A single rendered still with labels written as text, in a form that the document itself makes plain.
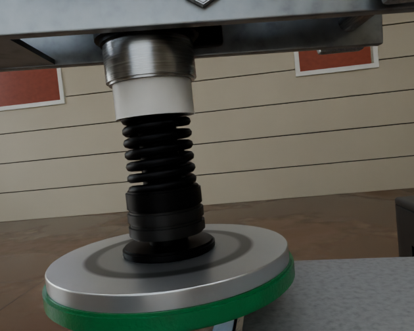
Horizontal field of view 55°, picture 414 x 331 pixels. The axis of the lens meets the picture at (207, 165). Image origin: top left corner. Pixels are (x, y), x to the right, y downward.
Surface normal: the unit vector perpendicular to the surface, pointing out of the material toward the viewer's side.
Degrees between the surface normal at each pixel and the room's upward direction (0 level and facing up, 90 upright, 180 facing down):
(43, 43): 90
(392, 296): 0
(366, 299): 0
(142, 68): 90
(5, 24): 90
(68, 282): 0
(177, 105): 90
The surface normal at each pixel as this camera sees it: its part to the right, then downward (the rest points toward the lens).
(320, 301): -0.10, -0.99
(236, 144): -0.11, 0.06
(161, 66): 0.30, 0.02
